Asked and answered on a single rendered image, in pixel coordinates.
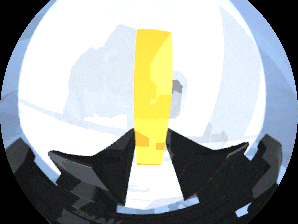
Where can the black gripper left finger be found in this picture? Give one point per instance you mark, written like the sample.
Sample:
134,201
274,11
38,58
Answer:
108,169

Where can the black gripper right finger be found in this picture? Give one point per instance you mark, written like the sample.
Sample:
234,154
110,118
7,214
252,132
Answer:
196,165

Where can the yellow bar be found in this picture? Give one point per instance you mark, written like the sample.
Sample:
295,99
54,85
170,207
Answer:
152,90

